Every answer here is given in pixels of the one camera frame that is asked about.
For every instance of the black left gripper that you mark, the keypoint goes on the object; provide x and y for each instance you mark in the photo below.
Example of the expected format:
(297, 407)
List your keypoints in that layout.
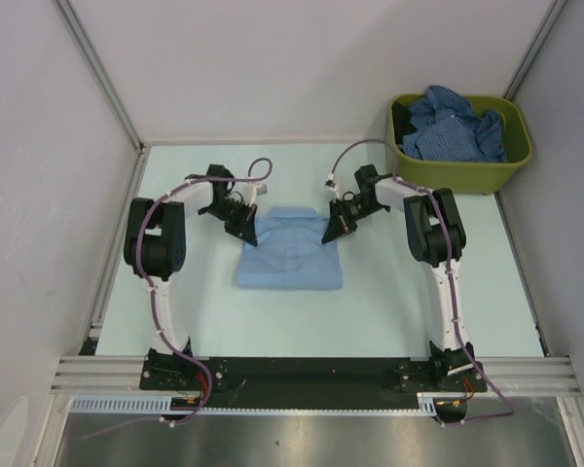
(245, 229)

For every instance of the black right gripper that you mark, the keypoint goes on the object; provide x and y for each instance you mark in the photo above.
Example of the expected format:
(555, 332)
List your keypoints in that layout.
(339, 223)

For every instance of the light blue long sleeve shirt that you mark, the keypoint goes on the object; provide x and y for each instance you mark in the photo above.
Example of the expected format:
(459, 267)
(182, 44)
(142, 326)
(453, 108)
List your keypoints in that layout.
(290, 254)

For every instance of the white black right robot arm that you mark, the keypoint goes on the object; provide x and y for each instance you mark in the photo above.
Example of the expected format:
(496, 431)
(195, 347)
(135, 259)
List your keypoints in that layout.
(436, 239)

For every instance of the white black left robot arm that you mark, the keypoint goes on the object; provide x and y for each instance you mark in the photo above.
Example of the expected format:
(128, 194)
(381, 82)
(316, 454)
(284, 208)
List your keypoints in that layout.
(155, 248)

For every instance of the green plastic bin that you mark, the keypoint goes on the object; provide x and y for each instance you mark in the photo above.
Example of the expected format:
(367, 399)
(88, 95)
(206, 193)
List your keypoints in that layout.
(461, 177)

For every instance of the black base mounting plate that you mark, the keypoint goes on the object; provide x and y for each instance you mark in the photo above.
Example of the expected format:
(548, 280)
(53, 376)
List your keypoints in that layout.
(324, 382)

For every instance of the blue checkered shirt in bin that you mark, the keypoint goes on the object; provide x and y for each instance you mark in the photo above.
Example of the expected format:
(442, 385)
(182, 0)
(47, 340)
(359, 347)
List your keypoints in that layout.
(447, 129)

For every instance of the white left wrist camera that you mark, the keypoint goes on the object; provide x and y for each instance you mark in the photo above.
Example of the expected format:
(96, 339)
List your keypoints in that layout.
(252, 190)

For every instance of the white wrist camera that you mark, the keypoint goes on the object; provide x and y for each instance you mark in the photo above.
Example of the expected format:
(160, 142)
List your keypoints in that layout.
(252, 190)
(334, 187)

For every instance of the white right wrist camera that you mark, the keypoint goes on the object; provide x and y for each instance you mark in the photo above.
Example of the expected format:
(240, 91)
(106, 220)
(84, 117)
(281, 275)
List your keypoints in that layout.
(334, 187)

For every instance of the white slotted cable duct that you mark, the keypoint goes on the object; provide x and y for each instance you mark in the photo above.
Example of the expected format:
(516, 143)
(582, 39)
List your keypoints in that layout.
(176, 405)

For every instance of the aluminium front rail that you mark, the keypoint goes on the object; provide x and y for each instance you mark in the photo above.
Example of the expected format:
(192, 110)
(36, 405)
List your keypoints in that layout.
(514, 376)

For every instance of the aluminium frame post left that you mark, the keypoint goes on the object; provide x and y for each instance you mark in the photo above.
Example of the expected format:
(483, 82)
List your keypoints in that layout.
(91, 58)

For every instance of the aluminium frame post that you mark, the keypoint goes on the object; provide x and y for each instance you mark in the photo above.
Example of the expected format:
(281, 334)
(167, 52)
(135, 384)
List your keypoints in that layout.
(91, 58)
(542, 34)

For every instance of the aluminium frame post right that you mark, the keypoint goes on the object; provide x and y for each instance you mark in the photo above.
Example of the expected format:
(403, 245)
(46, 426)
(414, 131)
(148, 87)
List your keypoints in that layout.
(542, 34)

